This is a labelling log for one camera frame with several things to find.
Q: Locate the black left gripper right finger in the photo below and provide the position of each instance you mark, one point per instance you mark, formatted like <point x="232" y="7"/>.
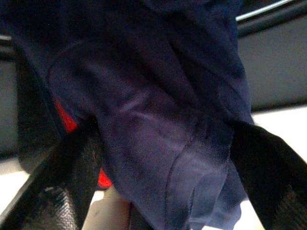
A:
<point x="275" y="182"/>

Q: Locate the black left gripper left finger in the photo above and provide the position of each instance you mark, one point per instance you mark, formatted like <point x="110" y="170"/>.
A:
<point x="55" y="187"/>

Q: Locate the navy shirt with red trim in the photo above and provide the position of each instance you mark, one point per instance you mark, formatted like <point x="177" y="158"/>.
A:
<point x="148" y="95"/>

